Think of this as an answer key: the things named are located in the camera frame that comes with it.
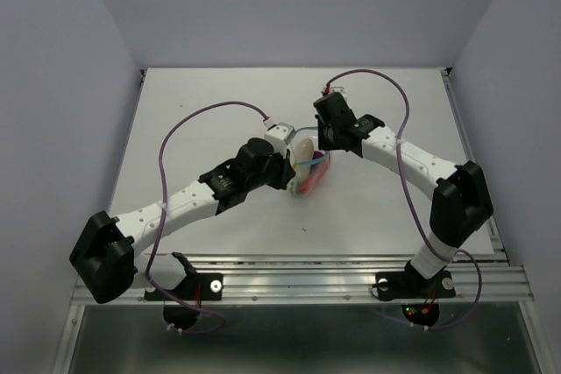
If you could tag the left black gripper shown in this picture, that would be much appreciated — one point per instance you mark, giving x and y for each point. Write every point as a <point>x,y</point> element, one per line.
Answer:
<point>285,171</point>

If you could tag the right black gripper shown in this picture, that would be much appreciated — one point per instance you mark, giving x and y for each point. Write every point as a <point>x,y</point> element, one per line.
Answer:
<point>323,144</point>

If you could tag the white radish toy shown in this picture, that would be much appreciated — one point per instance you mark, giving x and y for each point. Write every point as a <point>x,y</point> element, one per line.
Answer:
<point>303,152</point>

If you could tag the clear zip top bag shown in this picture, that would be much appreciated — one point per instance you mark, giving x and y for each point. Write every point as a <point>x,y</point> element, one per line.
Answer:
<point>310,162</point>

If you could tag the red chili pepper toy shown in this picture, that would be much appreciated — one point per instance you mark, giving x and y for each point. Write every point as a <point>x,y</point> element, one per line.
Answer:
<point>316,175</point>

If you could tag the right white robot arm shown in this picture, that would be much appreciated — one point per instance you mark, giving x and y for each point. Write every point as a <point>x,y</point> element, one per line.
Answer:
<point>460,201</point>

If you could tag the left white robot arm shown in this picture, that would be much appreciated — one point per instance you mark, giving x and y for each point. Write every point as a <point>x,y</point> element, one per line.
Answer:
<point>109,255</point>

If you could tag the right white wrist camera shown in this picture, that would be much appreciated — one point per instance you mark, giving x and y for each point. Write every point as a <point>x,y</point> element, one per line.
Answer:
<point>336,90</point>

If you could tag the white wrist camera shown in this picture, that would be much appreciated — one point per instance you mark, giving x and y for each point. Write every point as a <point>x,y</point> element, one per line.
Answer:
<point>336,90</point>
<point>280,136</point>

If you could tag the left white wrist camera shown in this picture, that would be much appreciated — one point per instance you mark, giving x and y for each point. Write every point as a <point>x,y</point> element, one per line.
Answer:
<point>280,136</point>

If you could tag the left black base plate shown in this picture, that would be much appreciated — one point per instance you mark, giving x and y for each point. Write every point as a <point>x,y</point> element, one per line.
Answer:
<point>200,287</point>

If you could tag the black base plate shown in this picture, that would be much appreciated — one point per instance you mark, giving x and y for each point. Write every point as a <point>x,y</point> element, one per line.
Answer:
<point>200,287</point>
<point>410,286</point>

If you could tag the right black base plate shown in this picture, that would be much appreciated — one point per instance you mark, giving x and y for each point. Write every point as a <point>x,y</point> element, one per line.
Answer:
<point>410,286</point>

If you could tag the aluminium mounting rail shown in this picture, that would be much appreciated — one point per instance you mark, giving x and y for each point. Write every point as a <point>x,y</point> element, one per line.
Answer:
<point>340,279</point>

